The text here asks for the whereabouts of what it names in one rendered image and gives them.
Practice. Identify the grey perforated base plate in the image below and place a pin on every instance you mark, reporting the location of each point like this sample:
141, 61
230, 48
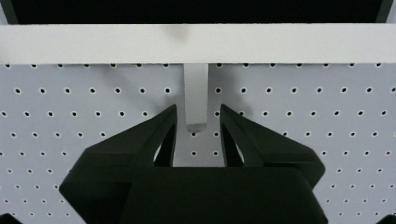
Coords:
346, 112

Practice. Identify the grey lab imager with drawer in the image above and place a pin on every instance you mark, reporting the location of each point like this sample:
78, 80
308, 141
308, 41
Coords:
197, 32

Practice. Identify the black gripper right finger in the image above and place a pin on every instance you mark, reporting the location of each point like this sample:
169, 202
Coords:
263, 147

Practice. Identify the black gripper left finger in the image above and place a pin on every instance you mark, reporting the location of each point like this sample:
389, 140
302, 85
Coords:
137, 145

